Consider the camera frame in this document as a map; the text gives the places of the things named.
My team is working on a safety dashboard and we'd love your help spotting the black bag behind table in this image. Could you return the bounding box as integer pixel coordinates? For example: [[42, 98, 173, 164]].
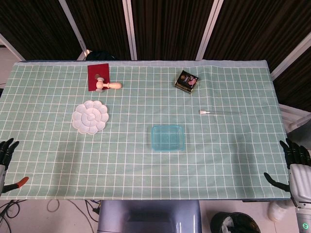
[[86, 50, 116, 61]]

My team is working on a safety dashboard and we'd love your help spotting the black trash bin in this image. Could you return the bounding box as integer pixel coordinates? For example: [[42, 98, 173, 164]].
[[210, 212, 262, 233]]

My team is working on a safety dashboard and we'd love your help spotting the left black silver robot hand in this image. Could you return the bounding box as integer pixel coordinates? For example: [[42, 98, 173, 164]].
[[0, 138, 29, 194]]

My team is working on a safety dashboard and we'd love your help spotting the dark red cloth square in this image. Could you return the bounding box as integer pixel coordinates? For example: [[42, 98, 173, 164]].
[[87, 63, 110, 92]]

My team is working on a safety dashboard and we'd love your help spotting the white metal rack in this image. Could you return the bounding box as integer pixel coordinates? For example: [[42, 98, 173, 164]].
[[279, 103, 311, 137]]

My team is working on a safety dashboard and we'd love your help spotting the green white checkered tablecloth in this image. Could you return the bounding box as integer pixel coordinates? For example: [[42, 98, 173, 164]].
[[0, 59, 302, 201]]

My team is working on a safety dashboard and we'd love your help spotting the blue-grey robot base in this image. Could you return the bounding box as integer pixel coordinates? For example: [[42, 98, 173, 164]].
[[97, 200, 202, 233]]

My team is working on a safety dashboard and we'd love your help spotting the glass tube with white stopper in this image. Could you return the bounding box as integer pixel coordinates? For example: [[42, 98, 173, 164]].
[[199, 109, 243, 116]]

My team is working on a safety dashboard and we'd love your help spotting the blue translucent plastic tray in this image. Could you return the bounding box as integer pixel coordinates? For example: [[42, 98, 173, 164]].
[[151, 124, 187, 153]]

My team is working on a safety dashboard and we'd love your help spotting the clear plastic container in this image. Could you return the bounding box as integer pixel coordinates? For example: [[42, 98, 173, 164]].
[[152, 125, 187, 153]]

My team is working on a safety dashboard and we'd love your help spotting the white partition frame post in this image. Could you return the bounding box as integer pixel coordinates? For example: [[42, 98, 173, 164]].
[[270, 31, 311, 81], [0, 33, 25, 62], [122, 0, 138, 60], [195, 0, 225, 61], [58, 0, 87, 57]]

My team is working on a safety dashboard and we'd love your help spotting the black floor cable bundle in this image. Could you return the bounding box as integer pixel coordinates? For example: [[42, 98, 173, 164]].
[[0, 200, 25, 233]]

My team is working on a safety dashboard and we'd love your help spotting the white flower-shaped paint palette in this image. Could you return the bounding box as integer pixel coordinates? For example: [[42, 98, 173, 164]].
[[71, 100, 109, 135]]

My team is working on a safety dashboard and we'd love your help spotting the small wooden mallet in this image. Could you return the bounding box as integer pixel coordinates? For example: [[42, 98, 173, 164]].
[[94, 77, 122, 93]]

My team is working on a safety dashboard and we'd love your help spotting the black luncheon meat tin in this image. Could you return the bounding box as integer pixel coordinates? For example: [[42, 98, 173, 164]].
[[174, 70, 199, 94]]

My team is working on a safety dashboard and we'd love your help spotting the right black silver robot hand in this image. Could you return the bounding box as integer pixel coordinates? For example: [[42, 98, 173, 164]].
[[264, 138, 311, 207]]

